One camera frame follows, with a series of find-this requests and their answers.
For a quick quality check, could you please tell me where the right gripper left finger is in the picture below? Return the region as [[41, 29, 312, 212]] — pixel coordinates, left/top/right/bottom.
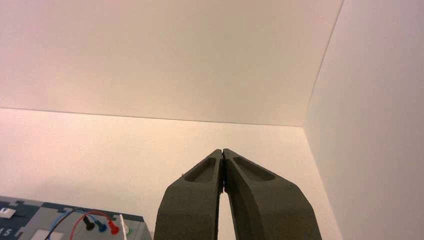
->
[[153, 149, 223, 240]]

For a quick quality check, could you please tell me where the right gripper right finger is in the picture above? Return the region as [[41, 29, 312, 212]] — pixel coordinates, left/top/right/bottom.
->
[[223, 148, 322, 240]]

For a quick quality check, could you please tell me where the white slider knob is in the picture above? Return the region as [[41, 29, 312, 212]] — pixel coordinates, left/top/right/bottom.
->
[[0, 207, 17, 220]]

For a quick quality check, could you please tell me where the red banana plug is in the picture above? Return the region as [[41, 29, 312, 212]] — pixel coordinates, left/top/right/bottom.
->
[[107, 220, 120, 236]]

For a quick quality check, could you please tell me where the white rectangular display window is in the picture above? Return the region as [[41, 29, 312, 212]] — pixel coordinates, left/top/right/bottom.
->
[[31, 229, 64, 240]]

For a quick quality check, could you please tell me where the teal grey puzzle task board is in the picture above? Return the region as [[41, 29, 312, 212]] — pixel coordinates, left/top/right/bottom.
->
[[0, 196, 153, 240]]

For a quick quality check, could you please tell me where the white cable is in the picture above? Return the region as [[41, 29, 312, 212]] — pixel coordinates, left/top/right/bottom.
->
[[119, 214, 129, 240]]

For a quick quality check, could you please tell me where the black banana plug with cable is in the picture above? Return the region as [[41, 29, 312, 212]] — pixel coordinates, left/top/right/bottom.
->
[[82, 215, 96, 232]]

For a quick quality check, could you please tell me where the red cable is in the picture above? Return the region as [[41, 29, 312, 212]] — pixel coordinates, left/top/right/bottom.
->
[[68, 210, 112, 240]]

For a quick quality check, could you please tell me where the blue cable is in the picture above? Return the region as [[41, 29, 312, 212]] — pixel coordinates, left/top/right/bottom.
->
[[49, 208, 99, 234]]

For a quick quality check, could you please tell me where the black cable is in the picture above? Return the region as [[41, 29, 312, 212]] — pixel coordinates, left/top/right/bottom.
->
[[43, 211, 88, 240]]

